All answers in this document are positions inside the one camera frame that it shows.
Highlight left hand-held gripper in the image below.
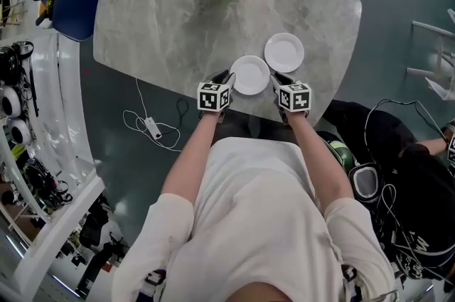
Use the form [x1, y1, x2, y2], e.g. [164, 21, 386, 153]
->
[196, 69, 238, 124]

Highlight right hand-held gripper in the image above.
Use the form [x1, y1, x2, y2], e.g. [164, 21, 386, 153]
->
[269, 72, 313, 126]

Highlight white plate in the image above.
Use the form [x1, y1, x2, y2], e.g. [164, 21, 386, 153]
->
[264, 32, 306, 74]
[229, 55, 272, 97]

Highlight person's right forearm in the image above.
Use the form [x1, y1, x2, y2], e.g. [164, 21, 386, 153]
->
[285, 112, 357, 213]

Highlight person's left forearm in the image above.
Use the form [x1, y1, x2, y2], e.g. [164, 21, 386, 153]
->
[161, 111, 224, 210]

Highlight person's dark trousers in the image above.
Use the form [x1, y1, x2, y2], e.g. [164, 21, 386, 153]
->
[215, 111, 296, 145]

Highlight white power strip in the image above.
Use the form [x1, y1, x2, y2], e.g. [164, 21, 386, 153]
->
[143, 117, 164, 139]

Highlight green round object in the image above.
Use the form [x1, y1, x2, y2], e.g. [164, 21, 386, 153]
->
[326, 139, 357, 171]

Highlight person's white shirt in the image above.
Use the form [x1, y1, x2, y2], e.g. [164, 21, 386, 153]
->
[112, 136, 396, 302]

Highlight white folding stand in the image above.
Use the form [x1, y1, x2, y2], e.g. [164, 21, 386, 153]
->
[406, 8, 455, 102]

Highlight blue chair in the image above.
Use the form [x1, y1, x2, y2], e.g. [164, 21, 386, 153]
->
[53, 0, 107, 43]

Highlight white shelf rack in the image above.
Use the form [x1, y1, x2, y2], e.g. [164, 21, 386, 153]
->
[0, 33, 107, 302]

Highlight white round device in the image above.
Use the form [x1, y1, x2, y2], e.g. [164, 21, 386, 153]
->
[8, 117, 32, 146]
[0, 85, 23, 119]

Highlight black round device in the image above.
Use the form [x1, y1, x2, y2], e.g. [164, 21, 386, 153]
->
[0, 45, 23, 82]

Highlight white power cable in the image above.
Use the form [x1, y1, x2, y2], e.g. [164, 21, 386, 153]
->
[122, 77, 183, 153]

